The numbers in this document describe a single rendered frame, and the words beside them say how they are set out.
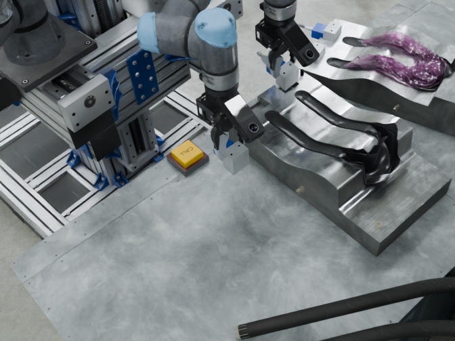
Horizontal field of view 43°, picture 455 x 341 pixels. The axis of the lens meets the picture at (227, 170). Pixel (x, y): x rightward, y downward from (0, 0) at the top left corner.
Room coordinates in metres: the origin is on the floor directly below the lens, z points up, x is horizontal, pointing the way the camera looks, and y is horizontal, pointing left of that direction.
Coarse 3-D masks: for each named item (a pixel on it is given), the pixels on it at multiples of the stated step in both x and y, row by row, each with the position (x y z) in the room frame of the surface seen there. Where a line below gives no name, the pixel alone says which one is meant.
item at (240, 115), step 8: (232, 96) 0.87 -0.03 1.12; (240, 96) 0.87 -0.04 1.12; (224, 104) 0.85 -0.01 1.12; (232, 104) 0.85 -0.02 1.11; (240, 104) 0.86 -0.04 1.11; (224, 112) 0.85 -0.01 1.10; (232, 112) 0.84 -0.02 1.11; (240, 112) 0.84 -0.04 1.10; (248, 112) 0.84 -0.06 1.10; (232, 120) 0.83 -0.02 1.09; (240, 120) 0.82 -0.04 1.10; (248, 120) 0.83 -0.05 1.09; (256, 120) 0.83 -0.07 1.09; (240, 128) 0.81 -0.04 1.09; (248, 128) 0.81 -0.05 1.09; (256, 128) 0.81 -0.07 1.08; (264, 128) 0.81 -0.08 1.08; (248, 136) 0.79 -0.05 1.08; (256, 136) 0.80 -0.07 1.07
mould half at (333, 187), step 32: (288, 96) 1.10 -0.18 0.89; (320, 96) 1.09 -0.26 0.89; (320, 128) 0.98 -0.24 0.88; (256, 160) 0.96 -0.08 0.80; (288, 160) 0.88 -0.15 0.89; (320, 160) 0.84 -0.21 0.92; (416, 160) 0.86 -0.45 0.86; (320, 192) 0.79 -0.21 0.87; (352, 192) 0.77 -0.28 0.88; (384, 192) 0.78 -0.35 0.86; (416, 192) 0.77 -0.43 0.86; (352, 224) 0.71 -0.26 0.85; (384, 224) 0.69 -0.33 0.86
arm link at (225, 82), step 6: (204, 72) 0.87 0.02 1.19; (234, 72) 0.86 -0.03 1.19; (204, 78) 0.86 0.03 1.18; (210, 78) 0.86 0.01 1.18; (216, 78) 0.85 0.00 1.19; (222, 78) 0.85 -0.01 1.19; (228, 78) 0.86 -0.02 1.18; (234, 78) 0.86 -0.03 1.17; (204, 84) 0.87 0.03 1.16; (210, 84) 0.86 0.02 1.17; (216, 84) 0.85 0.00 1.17; (222, 84) 0.85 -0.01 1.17; (228, 84) 0.85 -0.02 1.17; (234, 84) 0.86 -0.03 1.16; (216, 90) 0.85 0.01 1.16; (222, 90) 0.85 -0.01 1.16
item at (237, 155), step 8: (232, 144) 0.90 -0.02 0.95; (240, 144) 0.88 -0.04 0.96; (232, 152) 0.86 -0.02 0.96; (240, 152) 0.86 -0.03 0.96; (248, 152) 0.87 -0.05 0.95; (224, 160) 0.86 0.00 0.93; (232, 160) 0.84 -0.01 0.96; (240, 160) 0.85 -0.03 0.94; (248, 160) 0.87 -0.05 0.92; (232, 168) 0.84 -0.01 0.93; (240, 168) 0.85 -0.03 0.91
